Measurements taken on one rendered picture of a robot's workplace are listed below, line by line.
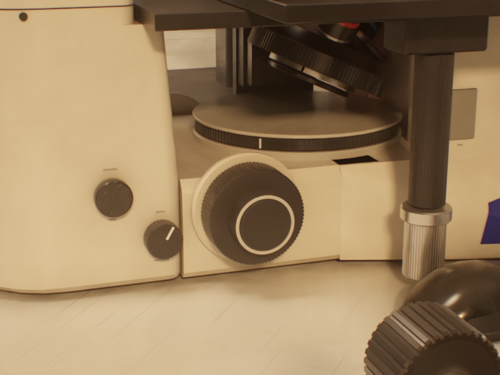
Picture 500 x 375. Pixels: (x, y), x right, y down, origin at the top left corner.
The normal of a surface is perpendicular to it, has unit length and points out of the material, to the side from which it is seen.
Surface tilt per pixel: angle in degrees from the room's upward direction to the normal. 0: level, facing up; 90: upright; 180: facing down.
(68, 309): 0
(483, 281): 23
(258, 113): 0
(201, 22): 90
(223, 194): 90
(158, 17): 90
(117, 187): 90
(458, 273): 17
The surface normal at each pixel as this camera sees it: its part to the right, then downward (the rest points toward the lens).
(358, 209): 0.00, 0.29
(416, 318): -0.30, -0.88
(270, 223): 0.32, 0.27
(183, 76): 0.00, -0.96
